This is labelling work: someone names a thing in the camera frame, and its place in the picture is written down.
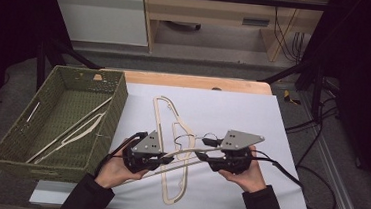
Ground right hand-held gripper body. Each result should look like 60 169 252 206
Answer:
209 128 267 177

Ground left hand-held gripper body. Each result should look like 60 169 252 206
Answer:
119 128 167 177

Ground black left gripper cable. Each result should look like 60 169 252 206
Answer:
94 128 149 183

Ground black floor cables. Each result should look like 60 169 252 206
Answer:
284 91 343 138

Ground yellow and black tool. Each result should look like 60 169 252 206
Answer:
282 89 303 107

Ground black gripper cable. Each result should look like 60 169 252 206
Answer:
94 128 149 183
247 149 342 209

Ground beige clothes hanger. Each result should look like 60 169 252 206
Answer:
120 128 229 193
26 91 115 172
145 95 222 209

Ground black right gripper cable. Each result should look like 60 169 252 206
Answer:
247 149 342 209

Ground person's right hand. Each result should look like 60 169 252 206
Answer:
216 142 270 196

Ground beige wooden desk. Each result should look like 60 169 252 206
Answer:
136 0 330 67

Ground black curtain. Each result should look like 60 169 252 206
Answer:
0 0 67 135
295 0 371 200

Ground black cables under desk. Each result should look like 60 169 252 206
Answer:
269 5 313 65

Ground green woven basket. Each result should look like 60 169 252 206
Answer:
0 60 131 188

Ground person's left hand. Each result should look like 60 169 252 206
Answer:
94 141 152 193

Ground black metal frame strut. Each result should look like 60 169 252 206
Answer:
256 55 327 121
33 35 104 96

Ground grey drawer handle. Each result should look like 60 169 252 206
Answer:
242 17 270 28

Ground aluminium floor rail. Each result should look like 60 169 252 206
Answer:
289 89 371 209

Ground white cabinet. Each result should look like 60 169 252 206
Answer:
42 0 153 47

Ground white table mat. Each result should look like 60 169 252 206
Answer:
28 75 322 209

